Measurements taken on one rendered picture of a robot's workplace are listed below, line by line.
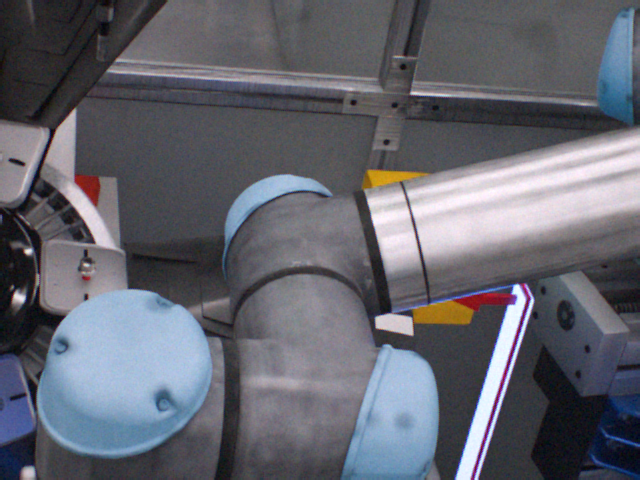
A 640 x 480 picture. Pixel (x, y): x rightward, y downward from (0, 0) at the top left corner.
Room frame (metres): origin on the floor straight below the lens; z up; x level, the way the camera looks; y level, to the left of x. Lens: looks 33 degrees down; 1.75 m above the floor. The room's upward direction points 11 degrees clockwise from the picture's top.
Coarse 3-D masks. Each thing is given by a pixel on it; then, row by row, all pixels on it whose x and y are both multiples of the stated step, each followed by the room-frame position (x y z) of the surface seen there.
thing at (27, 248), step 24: (0, 216) 0.71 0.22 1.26; (0, 240) 0.71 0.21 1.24; (24, 240) 0.70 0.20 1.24; (0, 264) 0.70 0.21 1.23; (24, 264) 0.69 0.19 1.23; (0, 288) 0.69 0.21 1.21; (24, 288) 0.68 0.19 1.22; (0, 312) 0.67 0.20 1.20; (24, 312) 0.67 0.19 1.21; (0, 336) 0.66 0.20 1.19; (24, 336) 0.74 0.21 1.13
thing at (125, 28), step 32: (0, 0) 0.89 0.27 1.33; (32, 0) 0.87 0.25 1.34; (64, 0) 0.86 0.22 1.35; (96, 0) 0.85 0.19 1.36; (128, 0) 0.85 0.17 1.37; (160, 0) 0.84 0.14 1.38; (0, 32) 0.87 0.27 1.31; (32, 32) 0.85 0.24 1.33; (64, 32) 0.84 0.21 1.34; (96, 32) 0.83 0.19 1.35; (128, 32) 0.83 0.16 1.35; (0, 64) 0.84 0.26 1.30; (32, 64) 0.83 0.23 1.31; (64, 64) 0.82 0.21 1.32; (96, 64) 0.81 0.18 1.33; (0, 96) 0.82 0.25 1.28; (32, 96) 0.81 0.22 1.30; (64, 96) 0.80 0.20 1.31
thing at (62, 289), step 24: (48, 240) 0.78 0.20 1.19; (48, 264) 0.75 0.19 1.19; (72, 264) 0.76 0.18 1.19; (96, 264) 0.77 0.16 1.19; (120, 264) 0.78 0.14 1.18; (48, 288) 0.73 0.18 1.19; (72, 288) 0.73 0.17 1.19; (96, 288) 0.74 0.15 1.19; (120, 288) 0.75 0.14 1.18; (48, 312) 0.70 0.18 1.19
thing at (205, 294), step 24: (168, 240) 0.82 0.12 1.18; (192, 240) 0.83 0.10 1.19; (216, 240) 0.83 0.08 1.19; (144, 264) 0.78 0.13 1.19; (168, 264) 0.79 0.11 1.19; (192, 264) 0.79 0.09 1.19; (216, 264) 0.80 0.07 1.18; (144, 288) 0.75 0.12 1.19; (168, 288) 0.76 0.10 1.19; (192, 288) 0.76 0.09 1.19; (216, 288) 0.77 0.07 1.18; (192, 312) 0.74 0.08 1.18; (216, 312) 0.75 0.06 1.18; (408, 312) 0.82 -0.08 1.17; (216, 336) 0.73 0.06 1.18; (384, 336) 0.78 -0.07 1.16; (408, 336) 0.79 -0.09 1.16
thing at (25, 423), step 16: (0, 368) 0.71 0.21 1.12; (16, 368) 0.72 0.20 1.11; (0, 384) 0.70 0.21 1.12; (16, 384) 0.71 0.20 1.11; (16, 400) 0.70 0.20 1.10; (0, 416) 0.68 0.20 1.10; (16, 416) 0.69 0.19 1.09; (32, 416) 0.70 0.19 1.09; (0, 432) 0.67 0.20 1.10; (16, 432) 0.68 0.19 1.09; (32, 432) 0.69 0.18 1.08
